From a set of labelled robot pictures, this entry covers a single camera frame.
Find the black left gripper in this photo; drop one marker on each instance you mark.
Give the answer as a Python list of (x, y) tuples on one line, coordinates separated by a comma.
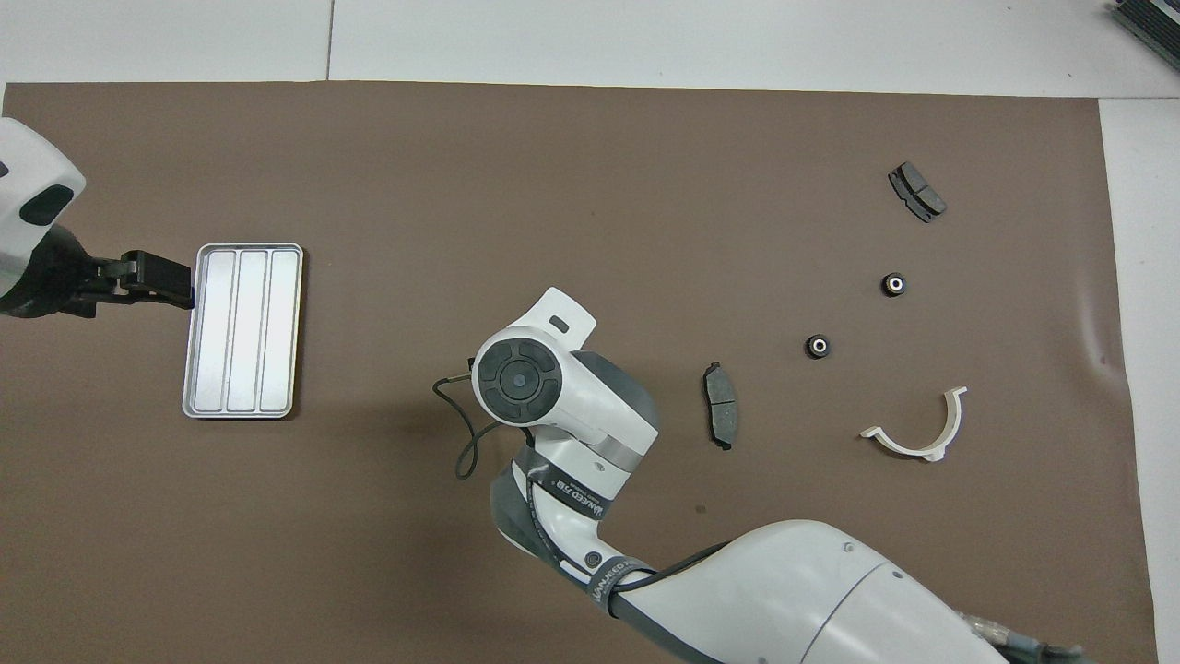
[(55, 281)]

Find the black bearing gear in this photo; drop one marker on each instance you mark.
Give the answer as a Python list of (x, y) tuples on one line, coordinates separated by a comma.
[(817, 346), (894, 284)]

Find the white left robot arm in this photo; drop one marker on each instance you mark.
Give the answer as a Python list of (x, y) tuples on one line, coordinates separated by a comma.
[(28, 175)]

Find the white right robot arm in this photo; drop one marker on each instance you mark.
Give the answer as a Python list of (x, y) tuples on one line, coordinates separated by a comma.
[(562, 397)]

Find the silver metal tray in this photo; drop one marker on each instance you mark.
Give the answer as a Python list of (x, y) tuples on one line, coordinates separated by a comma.
[(244, 332)]

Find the brown table mat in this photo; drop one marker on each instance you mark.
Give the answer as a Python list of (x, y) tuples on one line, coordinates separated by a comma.
[(553, 184)]

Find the long grey brake pad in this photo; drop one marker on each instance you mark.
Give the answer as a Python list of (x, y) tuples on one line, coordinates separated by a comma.
[(720, 406)]

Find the grooved grey brake pad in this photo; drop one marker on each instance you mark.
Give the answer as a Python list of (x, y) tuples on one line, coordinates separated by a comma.
[(917, 191)]

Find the white semicircular plastic clamp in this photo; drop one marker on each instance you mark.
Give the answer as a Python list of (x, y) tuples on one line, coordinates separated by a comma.
[(952, 420)]

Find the grey ribbed metal block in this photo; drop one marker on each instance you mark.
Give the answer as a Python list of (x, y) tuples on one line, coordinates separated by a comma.
[(1157, 23)]

